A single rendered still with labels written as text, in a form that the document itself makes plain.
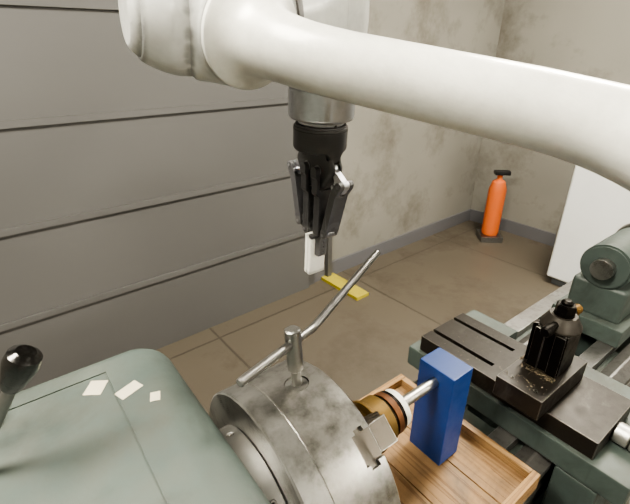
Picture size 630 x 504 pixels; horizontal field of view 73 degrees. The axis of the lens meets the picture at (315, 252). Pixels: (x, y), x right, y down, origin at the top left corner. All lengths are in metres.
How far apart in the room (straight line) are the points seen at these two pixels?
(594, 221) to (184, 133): 2.72
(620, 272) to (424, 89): 1.19
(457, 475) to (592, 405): 0.33
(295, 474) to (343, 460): 0.06
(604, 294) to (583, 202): 2.03
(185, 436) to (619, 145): 0.49
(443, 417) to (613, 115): 0.67
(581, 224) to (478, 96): 3.21
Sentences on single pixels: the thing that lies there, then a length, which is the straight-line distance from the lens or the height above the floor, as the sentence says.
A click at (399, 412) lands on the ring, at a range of 0.77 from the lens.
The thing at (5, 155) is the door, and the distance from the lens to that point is 2.26.
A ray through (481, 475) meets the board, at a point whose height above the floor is 0.88.
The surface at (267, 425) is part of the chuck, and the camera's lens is 0.57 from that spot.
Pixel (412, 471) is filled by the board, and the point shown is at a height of 0.88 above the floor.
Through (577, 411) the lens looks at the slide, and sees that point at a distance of 1.10.
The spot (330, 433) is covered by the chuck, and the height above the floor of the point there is 1.22.
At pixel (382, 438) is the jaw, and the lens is 0.63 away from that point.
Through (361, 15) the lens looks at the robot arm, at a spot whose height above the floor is 1.69.
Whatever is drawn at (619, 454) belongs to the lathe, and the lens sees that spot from 1.12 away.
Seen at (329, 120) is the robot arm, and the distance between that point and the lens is 0.56.
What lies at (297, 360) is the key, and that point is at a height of 1.28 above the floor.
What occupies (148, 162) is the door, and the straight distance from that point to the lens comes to 2.39.
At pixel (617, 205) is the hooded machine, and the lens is 3.45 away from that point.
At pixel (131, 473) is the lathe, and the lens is 0.53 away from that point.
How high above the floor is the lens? 1.65
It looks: 26 degrees down
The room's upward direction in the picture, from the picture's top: straight up
